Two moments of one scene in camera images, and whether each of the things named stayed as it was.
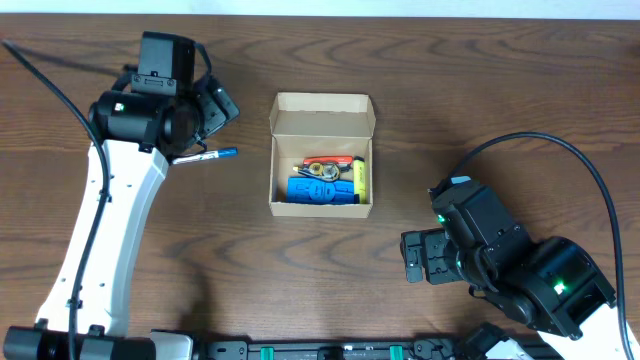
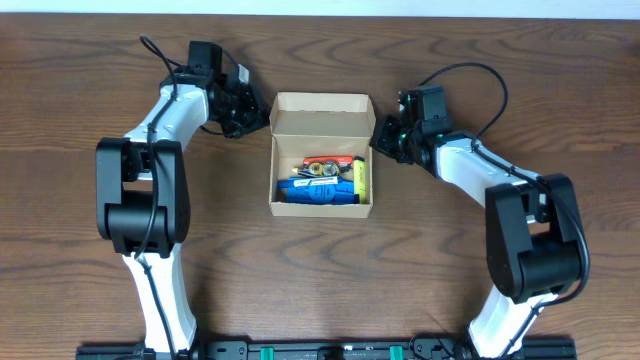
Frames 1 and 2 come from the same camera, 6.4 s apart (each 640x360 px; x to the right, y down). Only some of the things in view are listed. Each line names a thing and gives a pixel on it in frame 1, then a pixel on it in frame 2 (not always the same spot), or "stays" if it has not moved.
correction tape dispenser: x=328 y=171 stays
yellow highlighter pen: x=360 y=178 stays
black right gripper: x=423 y=257 to x=388 y=141
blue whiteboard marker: x=229 y=152 to x=308 y=182
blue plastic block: x=309 y=190 stays
